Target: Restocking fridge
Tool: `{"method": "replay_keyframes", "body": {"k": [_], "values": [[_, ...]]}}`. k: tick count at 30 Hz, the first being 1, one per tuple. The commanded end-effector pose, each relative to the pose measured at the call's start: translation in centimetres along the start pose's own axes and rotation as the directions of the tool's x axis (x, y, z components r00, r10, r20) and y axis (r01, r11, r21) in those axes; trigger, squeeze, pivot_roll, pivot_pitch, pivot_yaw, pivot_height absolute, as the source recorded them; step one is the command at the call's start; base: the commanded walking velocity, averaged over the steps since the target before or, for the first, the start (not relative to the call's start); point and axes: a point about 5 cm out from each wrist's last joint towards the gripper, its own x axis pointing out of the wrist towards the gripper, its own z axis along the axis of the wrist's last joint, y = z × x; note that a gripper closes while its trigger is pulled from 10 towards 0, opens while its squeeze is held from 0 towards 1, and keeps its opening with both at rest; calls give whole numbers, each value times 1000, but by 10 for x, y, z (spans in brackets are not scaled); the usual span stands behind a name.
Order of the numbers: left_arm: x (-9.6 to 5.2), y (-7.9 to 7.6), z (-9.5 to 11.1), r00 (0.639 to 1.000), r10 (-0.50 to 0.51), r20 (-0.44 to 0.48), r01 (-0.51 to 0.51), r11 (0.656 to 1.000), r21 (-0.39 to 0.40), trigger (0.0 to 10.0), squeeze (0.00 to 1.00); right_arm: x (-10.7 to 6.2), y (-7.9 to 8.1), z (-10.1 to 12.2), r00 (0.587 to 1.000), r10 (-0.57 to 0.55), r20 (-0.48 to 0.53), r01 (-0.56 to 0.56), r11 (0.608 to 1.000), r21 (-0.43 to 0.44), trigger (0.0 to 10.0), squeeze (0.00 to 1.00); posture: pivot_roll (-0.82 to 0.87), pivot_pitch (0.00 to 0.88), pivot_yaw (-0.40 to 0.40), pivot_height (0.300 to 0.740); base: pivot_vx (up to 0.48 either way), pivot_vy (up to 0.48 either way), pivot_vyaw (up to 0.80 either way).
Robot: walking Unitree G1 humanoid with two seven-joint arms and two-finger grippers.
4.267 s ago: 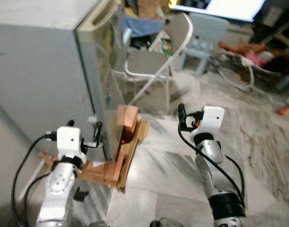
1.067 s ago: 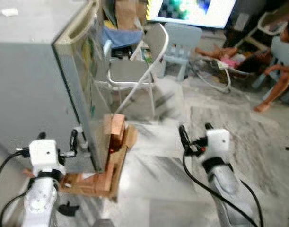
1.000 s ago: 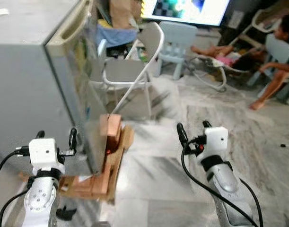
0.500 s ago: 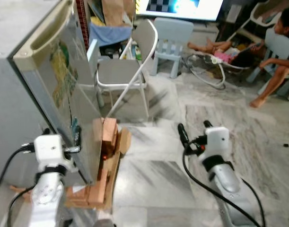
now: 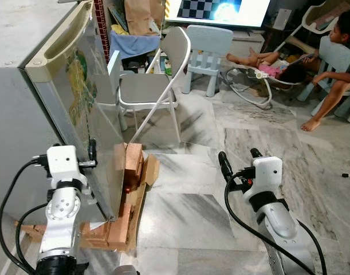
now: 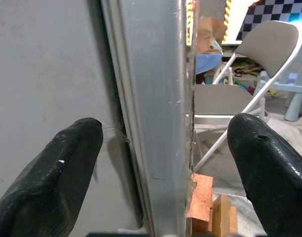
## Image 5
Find steel fridge door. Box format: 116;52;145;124
25;0;128;223

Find brown cardboard sheet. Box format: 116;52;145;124
123;154;161;253

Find yellow green fruit sticker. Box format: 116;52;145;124
65;50;98;128

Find grey white folding chair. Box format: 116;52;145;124
108;26;192;144

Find lying child pink clothes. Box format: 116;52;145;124
226;48;307;84

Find white television cabinet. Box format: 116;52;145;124
231;29;266;57

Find grey robot foot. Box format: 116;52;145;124
112;265;140;275

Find blue cloth basket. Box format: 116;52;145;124
109;30;162;61

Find light blue child chair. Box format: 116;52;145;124
297;36;350;124
182;25;234;97

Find yellow cloth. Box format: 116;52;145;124
111;23;131;36

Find red brick tile column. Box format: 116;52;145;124
93;0;111;62

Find flat television screen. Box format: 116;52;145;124
164;0;273;29

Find brown paper bag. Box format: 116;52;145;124
124;0;167;37

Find white baby high chair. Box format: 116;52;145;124
275;0;350;55

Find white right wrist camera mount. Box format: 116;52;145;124
251;156;284;198

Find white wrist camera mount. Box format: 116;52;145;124
251;156;284;198
46;145;88;184

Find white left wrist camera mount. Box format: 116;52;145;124
46;145;88;184

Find long black left arm cable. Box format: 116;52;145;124
0;154;49;274

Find baby bouncer wire frame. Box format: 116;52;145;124
219;54;316;111

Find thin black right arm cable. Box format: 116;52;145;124
295;219;328;275

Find short black left arm cable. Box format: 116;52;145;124
15;202;49;270

